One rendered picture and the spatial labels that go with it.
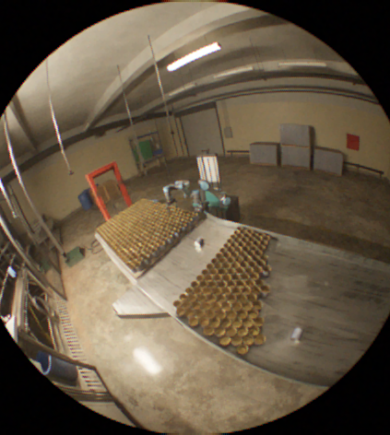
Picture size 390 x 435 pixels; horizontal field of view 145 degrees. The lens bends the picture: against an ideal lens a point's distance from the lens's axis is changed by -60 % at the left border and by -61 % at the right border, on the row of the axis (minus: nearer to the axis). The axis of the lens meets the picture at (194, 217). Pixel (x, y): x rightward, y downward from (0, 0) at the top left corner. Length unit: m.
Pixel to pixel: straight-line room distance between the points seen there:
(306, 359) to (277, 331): 0.32
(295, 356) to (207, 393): 1.33
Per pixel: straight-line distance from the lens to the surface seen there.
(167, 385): 2.36
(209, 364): 2.22
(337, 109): 9.46
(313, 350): 1.25
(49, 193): 10.23
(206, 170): 2.55
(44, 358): 3.33
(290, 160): 7.85
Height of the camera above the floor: 2.21
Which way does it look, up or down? 32 degrees down
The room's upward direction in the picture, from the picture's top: 14 degrees counter-clockwise
